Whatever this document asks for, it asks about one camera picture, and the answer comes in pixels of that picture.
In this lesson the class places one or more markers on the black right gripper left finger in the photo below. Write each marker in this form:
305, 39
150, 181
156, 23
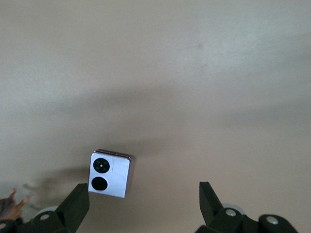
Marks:
73, 208

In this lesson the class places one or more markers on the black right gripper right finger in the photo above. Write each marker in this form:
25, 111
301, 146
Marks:
211, 211

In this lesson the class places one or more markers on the lavender flip phone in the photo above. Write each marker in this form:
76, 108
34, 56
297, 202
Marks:
119, 177

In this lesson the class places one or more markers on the brown lion statue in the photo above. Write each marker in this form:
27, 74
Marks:
9, 208

